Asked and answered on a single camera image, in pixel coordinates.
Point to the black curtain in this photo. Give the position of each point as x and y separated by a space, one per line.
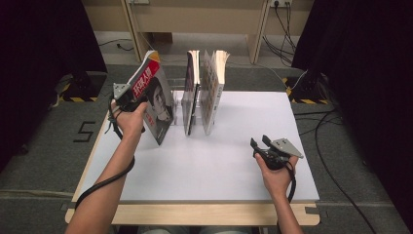
39 65
363 65

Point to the dark brown magazine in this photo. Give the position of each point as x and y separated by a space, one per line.
156 97

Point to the person's right hand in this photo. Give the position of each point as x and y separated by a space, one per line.
276 178

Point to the black yellow-striped stand base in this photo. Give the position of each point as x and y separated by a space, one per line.
308 87
82 86

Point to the white power outlet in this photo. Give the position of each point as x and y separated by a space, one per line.
281 2

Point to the grey-spined purple magazine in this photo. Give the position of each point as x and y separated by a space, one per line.
187 110

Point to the clear acrylic book rack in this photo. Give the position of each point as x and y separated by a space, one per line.
178 107

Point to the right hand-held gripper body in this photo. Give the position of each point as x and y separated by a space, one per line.
282 152

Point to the white picture-grid magazine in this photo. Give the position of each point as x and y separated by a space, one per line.
211 97

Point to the beige wooden desk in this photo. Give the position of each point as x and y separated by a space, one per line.
195 19

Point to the person's left hand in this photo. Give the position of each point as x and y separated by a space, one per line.
131 122

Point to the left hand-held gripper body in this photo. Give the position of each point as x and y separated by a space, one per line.
125 97

